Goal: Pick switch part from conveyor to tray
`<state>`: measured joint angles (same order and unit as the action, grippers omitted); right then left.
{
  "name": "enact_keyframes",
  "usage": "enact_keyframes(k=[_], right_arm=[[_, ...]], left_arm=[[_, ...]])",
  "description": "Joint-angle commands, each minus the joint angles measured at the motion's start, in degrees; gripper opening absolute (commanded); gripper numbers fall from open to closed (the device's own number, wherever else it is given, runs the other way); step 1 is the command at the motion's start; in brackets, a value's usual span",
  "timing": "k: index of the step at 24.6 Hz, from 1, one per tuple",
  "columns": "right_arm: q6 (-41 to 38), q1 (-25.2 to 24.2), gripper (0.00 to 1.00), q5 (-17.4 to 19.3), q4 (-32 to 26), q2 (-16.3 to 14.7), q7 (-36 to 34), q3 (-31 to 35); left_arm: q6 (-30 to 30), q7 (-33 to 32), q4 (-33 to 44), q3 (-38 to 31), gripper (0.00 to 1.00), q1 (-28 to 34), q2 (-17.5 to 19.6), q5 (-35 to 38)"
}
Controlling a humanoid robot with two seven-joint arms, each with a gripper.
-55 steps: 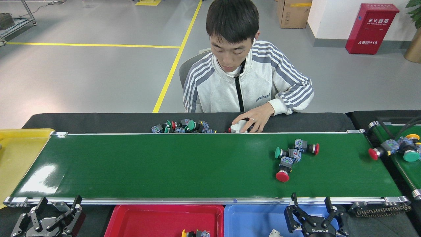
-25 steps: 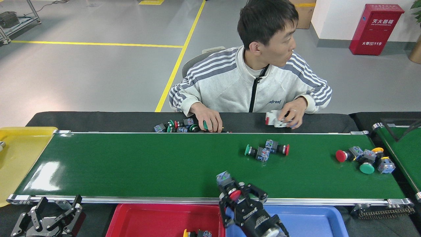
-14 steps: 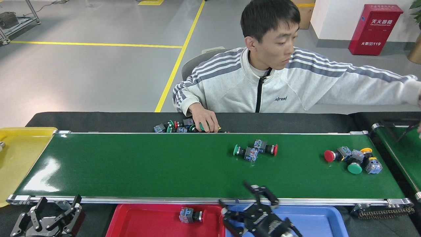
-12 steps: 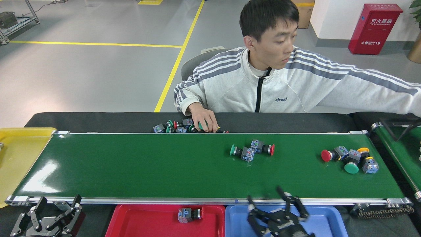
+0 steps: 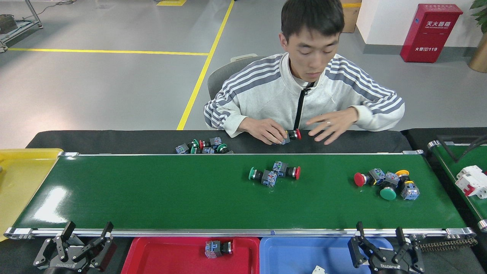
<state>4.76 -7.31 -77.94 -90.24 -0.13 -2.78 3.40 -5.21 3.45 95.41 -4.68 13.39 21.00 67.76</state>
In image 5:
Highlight seated person's right hand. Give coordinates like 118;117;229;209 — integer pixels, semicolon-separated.
239;117;288;145

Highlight thick black cable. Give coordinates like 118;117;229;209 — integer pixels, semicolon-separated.
436;134;487;162

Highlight yellow push button switch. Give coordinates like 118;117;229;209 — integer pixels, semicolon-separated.
395;169;420;201

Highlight long green conveyor belt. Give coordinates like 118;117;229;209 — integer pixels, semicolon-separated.
4;150;477;240

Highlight metal rack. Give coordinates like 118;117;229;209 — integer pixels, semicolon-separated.
0;0;43;53

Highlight red fire extinguisher box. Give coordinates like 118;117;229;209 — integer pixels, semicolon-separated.
399;4;463;63

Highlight seated person's left hand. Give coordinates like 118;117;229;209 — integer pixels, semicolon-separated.
306;107;359;145

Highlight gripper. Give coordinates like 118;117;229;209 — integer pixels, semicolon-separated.
33;221;117;274
347;221;425;274

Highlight seated person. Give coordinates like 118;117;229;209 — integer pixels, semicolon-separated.
204;0;405;146

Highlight black drive chain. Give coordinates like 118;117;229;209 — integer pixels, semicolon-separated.
413;234;478;252

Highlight short green conveyor belt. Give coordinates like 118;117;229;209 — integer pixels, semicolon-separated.
427;140;487;232

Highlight red mushroom button switch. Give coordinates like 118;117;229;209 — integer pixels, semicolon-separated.
353;168;386;188

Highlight cardboard box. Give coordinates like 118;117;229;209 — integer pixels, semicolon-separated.
340;0;362;33

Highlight yellow plastic tray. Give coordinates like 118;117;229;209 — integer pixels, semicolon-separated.
0;148;64;242

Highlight blue plastic tray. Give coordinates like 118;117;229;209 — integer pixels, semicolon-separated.
259;236;394;274

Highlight potted plant in gold pot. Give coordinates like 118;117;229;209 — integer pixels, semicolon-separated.
468;0;487;73

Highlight red plastic tray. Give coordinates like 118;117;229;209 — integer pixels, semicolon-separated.
121;237;260;274

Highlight red push button switch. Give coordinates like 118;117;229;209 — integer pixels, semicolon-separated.
205;240;234;259
199;137;223;150
280;129;302;145
272;161;301;180

